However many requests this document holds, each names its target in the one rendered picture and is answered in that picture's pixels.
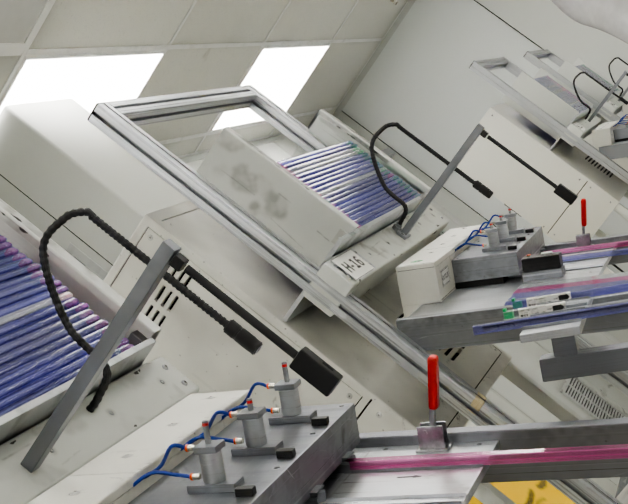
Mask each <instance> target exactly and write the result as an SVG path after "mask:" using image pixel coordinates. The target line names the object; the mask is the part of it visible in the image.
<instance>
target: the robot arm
mask: <svg viewBox="0 0 628 504"><path fill-rule="evenodd" d="M551 1H552V2H553V3H554V4H555V5H556V6H557V7H558V8H559V9H560V10H561V11H562V12H563V13H565V14H566V15H567V16H568V17H570V18H571V19H573V20H574V21H576V22H578V23H580V24H582V25H586V26H589V27H592V28H595V29H598V30H601V31H603V32H606V33H608V34H610V35H612V36H614V37H616V38H618V39H620V40H622V41H624V42H625V43H627V44H628V0H551Z"/></svg>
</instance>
